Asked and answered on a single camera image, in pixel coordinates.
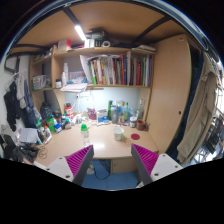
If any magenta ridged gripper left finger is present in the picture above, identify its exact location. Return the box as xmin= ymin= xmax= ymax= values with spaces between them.
xmin=46 ymin=145 xmax=94 ymax=186

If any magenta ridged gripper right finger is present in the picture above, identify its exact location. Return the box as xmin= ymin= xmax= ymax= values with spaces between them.
xmin=131 ymin=144 xmax=182 ymax=185

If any clear bottle with green cap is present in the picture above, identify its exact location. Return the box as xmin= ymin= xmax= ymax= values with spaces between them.
xmin=81 ymin=123 xmax=90 ymax=147

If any round red coaster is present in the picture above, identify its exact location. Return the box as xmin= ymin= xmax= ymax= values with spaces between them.
xmin=131 ymin=133 xmax=140 ymax=140

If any brown ceramic cup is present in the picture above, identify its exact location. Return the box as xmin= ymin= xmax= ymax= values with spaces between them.
xmin=136 ymin=120 xmax=149 ymax=131

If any jar with white lid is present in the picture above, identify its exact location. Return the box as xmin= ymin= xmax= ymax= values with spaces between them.
xmin=130 ymin=116 xmax=137 ymax=128

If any clear glass bottle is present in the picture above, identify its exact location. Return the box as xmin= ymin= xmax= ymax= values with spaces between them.
xmin=137 ymin=105 xmax=144 ymax=119

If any magenta pouch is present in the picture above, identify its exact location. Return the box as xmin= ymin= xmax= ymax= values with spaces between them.
xmin=87 ymin=108 xmax=97 ymax=120

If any green spray bottle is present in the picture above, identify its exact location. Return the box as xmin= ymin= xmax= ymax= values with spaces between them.
xmin=124 ymin=102 xmax=128 ymax=122

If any red and white canister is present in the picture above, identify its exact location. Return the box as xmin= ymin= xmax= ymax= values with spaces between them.
xmin=65 ymin=102 xmax=73 ymax=120

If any blue and white box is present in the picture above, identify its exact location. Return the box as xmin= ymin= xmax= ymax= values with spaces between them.
xmin=97 ymin=109 xmax=108 ymax=123

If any dark green bottle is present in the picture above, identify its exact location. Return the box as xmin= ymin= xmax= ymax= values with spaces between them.
xmin=108 ymin=100 xmax=113 ymax=120

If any grey shaker bottle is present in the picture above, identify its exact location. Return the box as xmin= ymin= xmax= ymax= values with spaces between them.
xmin=111 ymin=105 xmax=118 ymax=124

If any wooden wardrobe door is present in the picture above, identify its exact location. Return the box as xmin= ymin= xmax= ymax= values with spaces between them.
xmin=147 ymin=35 xmax=191 ymax=153

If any dark clothes hanging left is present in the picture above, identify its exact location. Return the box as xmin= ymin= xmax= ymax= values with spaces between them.
xmin=4 ymin=82 xmax=22 ymax=132

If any white bottle on shelf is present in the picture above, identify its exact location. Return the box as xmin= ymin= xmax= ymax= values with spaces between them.
xmin=64 ymin=63 xmax=69 ymax=83

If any row of books on shelf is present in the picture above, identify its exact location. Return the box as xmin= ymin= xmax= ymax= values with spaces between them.
xmin=83 ymin=51 xmax=152 ymax=87

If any ceiling strip light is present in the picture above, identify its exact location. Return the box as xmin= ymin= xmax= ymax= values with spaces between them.
xmin=74 ymin=25 xmax=86 ymax=41

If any white mug with green handle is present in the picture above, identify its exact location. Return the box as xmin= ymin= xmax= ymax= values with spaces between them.
xmin=114 ymin=127 xmax=124 ymax=141

